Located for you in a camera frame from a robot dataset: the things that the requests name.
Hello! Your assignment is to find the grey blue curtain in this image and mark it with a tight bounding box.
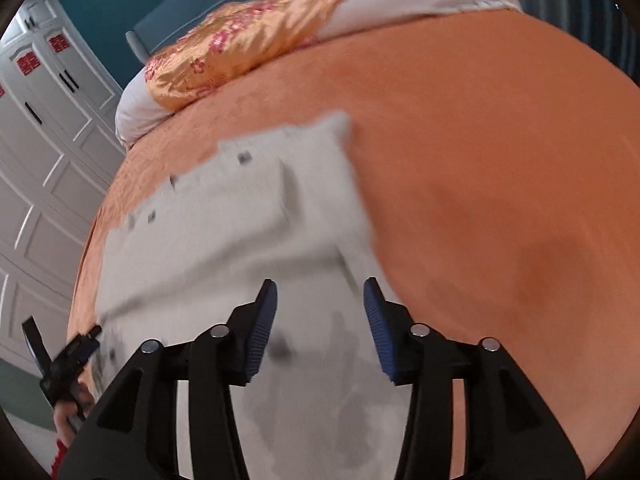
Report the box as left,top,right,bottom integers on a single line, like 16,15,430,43
507,0,640,78

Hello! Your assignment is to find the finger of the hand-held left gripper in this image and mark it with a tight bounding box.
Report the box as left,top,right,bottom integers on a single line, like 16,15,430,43
52,325,104,369
22,315,51,376

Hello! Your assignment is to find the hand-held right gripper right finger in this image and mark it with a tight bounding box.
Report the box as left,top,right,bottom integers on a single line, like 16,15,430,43
363,276,586,480

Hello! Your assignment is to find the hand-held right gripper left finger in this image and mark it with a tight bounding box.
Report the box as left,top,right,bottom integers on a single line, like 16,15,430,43
57,279,278,480

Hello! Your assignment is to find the white and orange duvet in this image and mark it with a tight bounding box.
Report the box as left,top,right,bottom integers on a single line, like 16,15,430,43
115,0,523,149

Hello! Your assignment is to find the teal padded headboard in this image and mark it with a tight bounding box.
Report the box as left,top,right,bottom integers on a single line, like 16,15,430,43
125,0,333,63

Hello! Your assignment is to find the white knit sweater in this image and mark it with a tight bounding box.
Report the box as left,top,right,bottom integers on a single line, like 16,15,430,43
95,112,407,480

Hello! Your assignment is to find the person's left hand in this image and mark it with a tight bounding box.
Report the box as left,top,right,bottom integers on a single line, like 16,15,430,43
54,384,96,441

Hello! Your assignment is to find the orange plush bed blanket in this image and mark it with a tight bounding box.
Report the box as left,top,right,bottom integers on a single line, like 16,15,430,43
67,7,640,480

